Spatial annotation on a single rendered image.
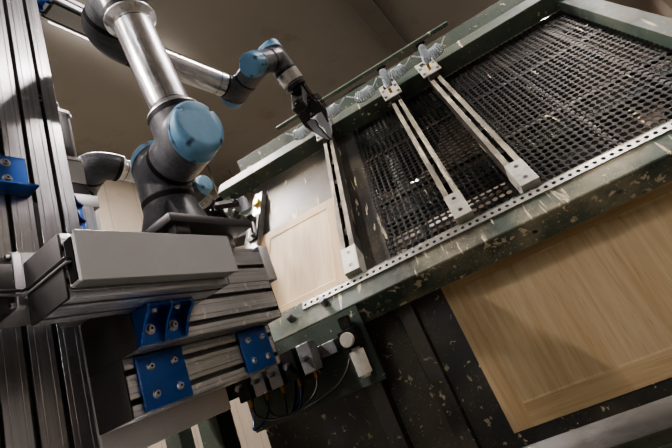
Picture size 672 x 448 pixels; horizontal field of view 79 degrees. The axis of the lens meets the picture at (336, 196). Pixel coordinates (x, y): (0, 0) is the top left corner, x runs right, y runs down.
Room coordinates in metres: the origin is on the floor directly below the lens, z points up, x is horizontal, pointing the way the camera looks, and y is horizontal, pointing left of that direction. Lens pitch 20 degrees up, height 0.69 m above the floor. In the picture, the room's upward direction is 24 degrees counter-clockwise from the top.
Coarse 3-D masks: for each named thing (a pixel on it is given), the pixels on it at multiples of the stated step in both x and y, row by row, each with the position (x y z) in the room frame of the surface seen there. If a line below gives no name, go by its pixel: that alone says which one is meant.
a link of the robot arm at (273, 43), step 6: (264, 42) 1.01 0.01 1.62; (270, 42) 1.01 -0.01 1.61; (276, 42) 1.03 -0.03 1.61; (264, 48) 1.02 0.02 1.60; (270, 48) 1.01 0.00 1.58; (276, 48) 1.02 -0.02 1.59; (282, 48) 1.04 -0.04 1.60; (282, 54) 1.04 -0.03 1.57; (282, 60) 1.04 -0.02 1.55; (288, 60) 1.05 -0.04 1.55; (282, 66) 1.05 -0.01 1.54; (288, 66) 1.05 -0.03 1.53; (276, 72) 1.06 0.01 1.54; (282, 72) 1.06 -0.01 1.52; (276, 78) 1.09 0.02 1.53
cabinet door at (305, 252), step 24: (312, 216) 1.80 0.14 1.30; (264, 240) 1.87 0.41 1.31; (288, 240) 1.79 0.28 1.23; (312, 240) 1.71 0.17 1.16; (336, 240) 1.63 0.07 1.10; (288, 264) 1.70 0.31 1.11; (312, 264) 1.63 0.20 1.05; (336, 264) 1.56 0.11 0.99; (288, 288) 1.62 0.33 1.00; (312, 288) 1.56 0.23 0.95
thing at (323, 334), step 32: (352, 320) 1.39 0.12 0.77; (288, 352) 1.34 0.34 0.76; (320, 352) 1.37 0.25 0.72; (352, 352) 1.33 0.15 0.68; (256, 384) 1.37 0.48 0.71; (288, 384) 1.46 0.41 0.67; (320, 384) 1.43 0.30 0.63; (352, 384) 1.41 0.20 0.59; (256, 416) 1.38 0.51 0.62; (288, 416) 1.32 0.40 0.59
